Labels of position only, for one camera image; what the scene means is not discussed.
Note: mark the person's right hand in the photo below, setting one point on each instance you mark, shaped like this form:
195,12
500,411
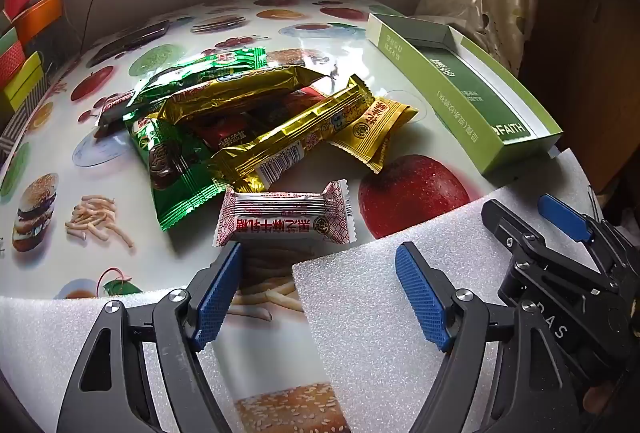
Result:
598,398

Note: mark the yellow green storage box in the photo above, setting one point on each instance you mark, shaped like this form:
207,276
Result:
22,80

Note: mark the green chocolate wafer packet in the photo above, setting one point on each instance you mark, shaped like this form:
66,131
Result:
175,178

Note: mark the white red nougat packet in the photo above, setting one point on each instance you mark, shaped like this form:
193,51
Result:
285,219

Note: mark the small yellow snack packet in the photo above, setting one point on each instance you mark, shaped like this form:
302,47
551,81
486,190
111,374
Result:
372,134

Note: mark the small white foam sheet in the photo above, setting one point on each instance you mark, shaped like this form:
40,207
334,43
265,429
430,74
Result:
45,333

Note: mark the orange storage box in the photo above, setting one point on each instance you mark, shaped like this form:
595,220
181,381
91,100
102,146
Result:
37,15

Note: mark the black phone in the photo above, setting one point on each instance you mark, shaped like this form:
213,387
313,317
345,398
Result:
130,40

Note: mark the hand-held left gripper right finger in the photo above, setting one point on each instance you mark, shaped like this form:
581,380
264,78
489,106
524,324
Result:
421,294

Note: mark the red storage box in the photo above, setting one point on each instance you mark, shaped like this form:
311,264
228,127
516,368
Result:
10,60

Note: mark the food print tablecloth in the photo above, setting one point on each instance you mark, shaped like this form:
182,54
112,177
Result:
320,38

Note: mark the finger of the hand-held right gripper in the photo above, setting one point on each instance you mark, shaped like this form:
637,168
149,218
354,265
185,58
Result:
507,223
565,215

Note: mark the red black snack packet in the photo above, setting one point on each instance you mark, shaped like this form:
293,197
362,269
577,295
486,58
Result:
112,110
311,94
226,131

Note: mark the long gold snack bar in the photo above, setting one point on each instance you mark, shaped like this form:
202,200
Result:
240,88
300,133

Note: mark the black white striped box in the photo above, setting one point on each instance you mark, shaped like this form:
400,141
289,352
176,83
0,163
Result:
15,125

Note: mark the green cardboard box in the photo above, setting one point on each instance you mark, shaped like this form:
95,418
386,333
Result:
450,78

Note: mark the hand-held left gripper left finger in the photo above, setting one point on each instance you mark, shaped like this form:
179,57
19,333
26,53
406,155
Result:
220,294

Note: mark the brown wooden cabinet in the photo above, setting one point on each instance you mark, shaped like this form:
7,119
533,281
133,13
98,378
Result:
590,38

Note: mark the long green snack packet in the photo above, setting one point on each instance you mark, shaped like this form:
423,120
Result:
215,65

